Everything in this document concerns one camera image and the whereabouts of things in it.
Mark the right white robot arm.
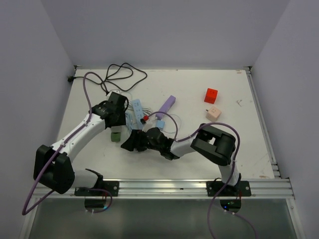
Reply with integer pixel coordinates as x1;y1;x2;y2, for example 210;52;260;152
121;122;241;196

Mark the aluminium rail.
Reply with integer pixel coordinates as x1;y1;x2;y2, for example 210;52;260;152
244;67;281;179
29;178;296;200

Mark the white bundled cable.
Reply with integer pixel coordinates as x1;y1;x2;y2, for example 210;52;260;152
128;93;160;118

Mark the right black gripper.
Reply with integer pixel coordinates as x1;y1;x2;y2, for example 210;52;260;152
121;129;162;151

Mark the blue power strip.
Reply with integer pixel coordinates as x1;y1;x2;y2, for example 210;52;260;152
132;99;144;129

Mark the purple USB power strip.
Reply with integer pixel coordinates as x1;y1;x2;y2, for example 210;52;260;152
156;95;176;120

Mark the aluminium right side rail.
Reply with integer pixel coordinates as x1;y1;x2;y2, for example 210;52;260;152
244;67;281;179

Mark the aluminium front rail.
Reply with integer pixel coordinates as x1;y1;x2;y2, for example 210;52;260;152
29;178;296;200

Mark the green power strip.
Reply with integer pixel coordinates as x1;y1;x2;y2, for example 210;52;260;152
110;132;122;142

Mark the pink cube socket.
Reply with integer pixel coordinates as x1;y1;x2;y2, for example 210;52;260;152
205;107;221;122

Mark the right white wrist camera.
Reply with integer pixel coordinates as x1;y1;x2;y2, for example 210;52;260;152
141;116;156;132

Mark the white charger plug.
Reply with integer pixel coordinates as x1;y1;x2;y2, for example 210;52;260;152
111;126;122;133

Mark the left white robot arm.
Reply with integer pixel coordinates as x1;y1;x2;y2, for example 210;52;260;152
33;92;128;196

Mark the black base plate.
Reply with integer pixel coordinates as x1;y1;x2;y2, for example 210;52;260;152
74;180;120;197
206;178;252;197

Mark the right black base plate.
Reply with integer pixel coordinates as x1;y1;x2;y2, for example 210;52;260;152
206;178;252;197

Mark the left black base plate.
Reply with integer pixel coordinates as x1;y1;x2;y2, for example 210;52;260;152
74;180;120;197

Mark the red cube socket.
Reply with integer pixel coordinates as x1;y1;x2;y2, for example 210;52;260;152
204;88;218;104

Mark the blue USB charger plug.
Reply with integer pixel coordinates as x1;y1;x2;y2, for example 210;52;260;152
156;120;165;129

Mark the black power cable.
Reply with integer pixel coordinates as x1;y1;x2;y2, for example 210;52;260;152
66;63;148;97

